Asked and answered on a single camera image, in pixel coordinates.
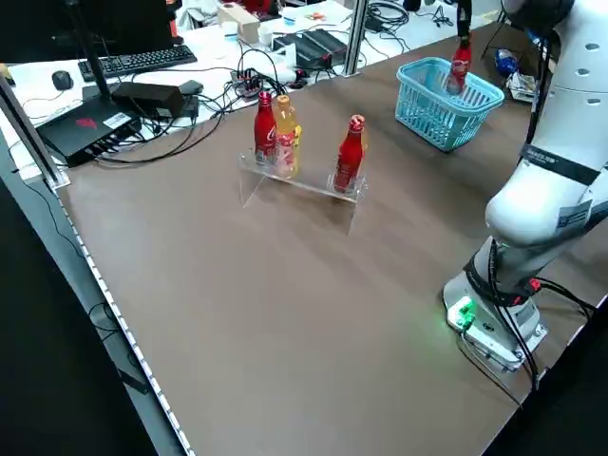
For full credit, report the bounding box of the red cola bottle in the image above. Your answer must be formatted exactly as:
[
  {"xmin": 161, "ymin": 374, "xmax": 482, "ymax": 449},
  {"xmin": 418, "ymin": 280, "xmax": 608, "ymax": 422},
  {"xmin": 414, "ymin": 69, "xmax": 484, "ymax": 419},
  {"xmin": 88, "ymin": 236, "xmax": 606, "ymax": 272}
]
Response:
[
  {"xmin": 332, "ymin": 113, "xmax": 370, "ymax": 194},
  {"xmin": 445, "ymin": 38, "xmax": 474, "ymax": 95},
  {"xmin": 253, "ymin": 90, "xmax": 278, "ymax": 166}
]

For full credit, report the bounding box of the dark blue snack bag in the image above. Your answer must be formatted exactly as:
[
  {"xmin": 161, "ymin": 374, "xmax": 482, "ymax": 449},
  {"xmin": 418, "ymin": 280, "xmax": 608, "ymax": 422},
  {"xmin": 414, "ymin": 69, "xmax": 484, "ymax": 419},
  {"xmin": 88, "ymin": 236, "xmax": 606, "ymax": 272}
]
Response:
[{"xmin": 495, "ymin": 47, "xmax": 520, "ymax": 73}]

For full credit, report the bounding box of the light blue plastic basket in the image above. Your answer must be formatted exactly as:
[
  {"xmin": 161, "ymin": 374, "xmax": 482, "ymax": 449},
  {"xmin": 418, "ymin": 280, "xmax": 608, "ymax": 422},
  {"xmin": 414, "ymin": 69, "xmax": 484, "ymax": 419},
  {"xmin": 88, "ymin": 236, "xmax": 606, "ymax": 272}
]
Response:
[{"xmin": 395, "ymin": 56, "xmax": 506, "ymax": 154}]

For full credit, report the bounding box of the orange tea bottle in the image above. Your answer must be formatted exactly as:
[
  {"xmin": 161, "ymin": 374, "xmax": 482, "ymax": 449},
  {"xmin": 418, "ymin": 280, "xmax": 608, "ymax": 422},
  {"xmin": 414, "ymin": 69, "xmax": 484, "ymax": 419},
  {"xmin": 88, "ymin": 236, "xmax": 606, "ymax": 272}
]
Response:
[{"xmin": 274, "ymin": 94, "xmax": 302, "ymax": 180}]

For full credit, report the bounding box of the clear acrylic bottle tray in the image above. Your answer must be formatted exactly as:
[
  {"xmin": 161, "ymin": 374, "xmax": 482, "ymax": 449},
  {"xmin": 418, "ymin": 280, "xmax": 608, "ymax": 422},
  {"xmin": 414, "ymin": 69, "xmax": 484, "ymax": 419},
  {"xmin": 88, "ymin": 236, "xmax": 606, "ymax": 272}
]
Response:
[{"xmin": 237, "ymin": 146, "xmax": 370, "ymax": 238}]

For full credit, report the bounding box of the white snack packet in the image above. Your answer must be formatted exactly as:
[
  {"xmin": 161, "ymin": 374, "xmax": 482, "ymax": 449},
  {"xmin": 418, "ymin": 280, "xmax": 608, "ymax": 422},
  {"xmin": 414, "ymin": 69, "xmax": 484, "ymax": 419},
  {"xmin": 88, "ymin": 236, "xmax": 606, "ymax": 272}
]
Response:
[{"xmin": 504, "ymin": 72, "xmax": 539, "ymax": 102}]

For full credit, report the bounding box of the flat black box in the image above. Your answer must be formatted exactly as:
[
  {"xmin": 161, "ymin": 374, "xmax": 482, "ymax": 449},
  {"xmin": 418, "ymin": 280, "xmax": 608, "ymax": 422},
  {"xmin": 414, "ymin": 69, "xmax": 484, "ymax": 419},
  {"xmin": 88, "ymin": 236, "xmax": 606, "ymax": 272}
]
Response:
[{"xmin": 272, "ymin": 28, "xmax": 349, "ymax": 68}]

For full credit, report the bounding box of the cardboard box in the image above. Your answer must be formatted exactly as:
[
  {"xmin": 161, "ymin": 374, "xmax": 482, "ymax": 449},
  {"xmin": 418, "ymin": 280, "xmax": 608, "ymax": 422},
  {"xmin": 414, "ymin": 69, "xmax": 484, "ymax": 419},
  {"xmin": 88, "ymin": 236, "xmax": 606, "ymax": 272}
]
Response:
[{"xmin": 217, "ymin": 2, "xmax": 262, "ymax": 43}]

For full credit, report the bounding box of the usb hub with plugs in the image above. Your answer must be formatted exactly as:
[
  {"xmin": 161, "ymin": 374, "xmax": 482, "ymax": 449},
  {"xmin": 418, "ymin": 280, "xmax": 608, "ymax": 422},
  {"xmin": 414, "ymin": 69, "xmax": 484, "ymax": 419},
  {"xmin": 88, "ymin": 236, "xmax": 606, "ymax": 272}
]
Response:
[{"xmin": 230, "ymin": 68, "xmax": 265, "ymax": 100}]

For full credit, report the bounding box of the black power adapter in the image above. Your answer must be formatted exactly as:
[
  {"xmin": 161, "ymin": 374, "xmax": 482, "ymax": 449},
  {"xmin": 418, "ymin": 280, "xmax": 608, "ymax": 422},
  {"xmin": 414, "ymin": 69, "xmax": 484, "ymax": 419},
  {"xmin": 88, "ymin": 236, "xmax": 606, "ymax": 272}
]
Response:
[{"xmin": 110, "ymin": 80, "xmax": 205, "ymax": 120}]

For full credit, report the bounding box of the black keyboard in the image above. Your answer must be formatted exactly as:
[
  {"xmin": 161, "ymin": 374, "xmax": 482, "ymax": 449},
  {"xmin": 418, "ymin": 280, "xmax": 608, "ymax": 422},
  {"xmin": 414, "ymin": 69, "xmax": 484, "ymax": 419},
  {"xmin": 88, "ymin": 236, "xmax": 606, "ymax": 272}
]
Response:
[{"xmin": 76, "ymin": 46, "xmax": 199, "ymax": 81}]

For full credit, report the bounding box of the black monitor stand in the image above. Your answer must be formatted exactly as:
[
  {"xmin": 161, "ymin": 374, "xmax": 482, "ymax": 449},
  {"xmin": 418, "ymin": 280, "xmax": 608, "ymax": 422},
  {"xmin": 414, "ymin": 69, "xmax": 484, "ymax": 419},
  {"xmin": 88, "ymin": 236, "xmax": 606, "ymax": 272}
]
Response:
[{"xmin": 66, "ymin": 0, "xmax": 118, "ymax": 104}]

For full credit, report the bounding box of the black device with red logo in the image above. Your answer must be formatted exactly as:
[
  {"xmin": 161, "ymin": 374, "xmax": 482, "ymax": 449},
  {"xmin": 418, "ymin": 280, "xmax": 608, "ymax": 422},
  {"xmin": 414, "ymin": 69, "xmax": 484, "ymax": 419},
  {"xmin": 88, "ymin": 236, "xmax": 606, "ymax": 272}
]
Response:
[{"xmin": 35, "ymin": 84, "xmax": 144, "ymax": 168}]

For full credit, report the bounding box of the black monitor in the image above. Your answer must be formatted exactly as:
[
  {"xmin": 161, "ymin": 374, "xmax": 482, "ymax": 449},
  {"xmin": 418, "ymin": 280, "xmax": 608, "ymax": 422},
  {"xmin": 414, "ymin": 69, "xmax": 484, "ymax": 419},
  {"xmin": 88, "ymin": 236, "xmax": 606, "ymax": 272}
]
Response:
[{"xmin": 0, "ymin": 0, "xmax": 176, "ymax": 66}]

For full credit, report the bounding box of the aluminium frame post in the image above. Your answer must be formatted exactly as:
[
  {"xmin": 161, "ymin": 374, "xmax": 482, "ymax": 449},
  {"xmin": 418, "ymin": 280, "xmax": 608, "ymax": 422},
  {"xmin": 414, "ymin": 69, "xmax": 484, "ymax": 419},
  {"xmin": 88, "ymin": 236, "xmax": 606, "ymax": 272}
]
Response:
[{"xmin": 342, "ymin": 0, "xmax": 371, "ymax": 77}]

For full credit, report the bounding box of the black base cable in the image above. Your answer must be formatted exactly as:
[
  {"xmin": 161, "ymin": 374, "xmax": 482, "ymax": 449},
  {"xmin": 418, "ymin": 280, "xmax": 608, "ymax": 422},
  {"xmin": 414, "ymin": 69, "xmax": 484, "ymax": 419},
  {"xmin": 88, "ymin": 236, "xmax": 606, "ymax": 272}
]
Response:
[{"xmin": 458, "ymin": 278, "xmax": 598, "ymax": 410}]

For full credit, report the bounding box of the aluminium frame bar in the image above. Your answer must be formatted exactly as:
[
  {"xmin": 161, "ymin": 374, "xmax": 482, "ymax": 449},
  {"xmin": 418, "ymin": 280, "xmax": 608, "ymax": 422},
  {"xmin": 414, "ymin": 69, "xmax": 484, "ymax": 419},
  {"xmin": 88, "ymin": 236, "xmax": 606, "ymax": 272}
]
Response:
[{"xmin": 0, "ymin": 73, "xmax": 71, "ymax": 190}]

